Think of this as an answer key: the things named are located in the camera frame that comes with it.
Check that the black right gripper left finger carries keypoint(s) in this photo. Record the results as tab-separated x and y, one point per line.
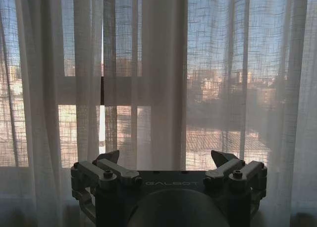
110	171

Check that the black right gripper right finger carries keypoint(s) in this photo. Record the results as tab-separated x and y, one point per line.
230	171

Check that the sheer white curtain panel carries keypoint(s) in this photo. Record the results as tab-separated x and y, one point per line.
44	93
223	88

